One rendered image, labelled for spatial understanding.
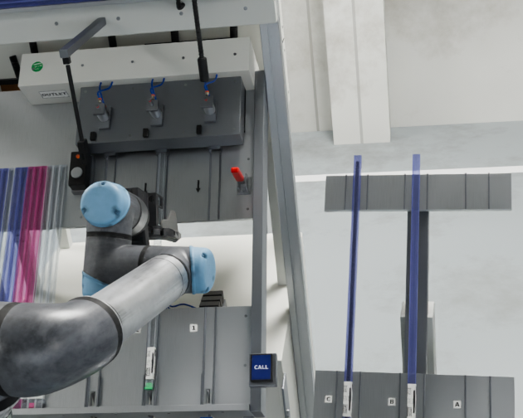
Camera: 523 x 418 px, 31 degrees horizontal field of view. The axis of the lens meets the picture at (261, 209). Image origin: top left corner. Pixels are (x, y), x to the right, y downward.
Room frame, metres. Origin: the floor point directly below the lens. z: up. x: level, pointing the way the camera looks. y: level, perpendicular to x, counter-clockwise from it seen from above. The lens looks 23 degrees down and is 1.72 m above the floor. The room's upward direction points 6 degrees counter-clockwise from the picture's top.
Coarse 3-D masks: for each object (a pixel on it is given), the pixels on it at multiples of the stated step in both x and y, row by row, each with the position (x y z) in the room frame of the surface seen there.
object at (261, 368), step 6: (252, 360) 1.44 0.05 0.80; (258, 360) 1.44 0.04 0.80; (264, 360) 1.44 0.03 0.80; (270, 360) 1.44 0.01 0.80; (252, 366) 1.43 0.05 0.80; (258, 366) 1.43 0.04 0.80; (264, 366) 1.43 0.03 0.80; (270, 366) 1.43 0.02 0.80; (252, 372) 1.43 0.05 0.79; (258, 372) 1.42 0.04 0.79; (264, 372) 1.42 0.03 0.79; (270, 372) 1.42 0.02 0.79; (252, 378) 1.42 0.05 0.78; (258, 378) 1.42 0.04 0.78; (264, 378) 1.41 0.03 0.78; (270, 378) 1.41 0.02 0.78
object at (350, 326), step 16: (352, 192) 1.61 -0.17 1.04; (352, 208) 1.58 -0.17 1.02; (352, 224) 1.56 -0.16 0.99; (352, 240) 1.54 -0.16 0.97; (352, 256) 1.52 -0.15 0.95; (352, 272) 1.50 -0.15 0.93; (352, 288) 1.48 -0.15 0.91; (352, 304) 1.46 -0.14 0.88; (352, 320) 1.44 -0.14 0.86; (352, 336) 1.42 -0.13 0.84; (352, 352) 1.40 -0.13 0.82; (352, 368) 1.38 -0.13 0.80
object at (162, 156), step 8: (160, 160) 1.81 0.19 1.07; (160, 168) 1.79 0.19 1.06; (160, 176) 1.78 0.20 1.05; (160, 184) 1.77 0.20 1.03; (160, 192) 1.75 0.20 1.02; (160, 208) 1.73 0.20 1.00; (160, 216) 1.71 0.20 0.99; (160, 240) 1.68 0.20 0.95; (152, 320) 1.56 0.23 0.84; (152, 328) 1.55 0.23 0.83; (152, 336) 1.54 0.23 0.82; (152, 344) 1.53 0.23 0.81; (152, 384) 1.47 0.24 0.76
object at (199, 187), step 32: (0, 96) 2.00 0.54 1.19; (0, 128) 1.95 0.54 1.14; (32, 128) 1.93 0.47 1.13; (64, 128) 1.92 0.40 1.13; (0, 160) 1.89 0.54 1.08; (32, 160) 1.87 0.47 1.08; (64, 160) 1.86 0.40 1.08; (96, 160) 1.85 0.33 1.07; (128, 160) 1.83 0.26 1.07; (192, 160) 1.81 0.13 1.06; (224, 160) 1.79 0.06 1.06; (192, 192) 1.75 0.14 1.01; (224, 192) 1.74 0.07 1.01; (64, 224) 1.75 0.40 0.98
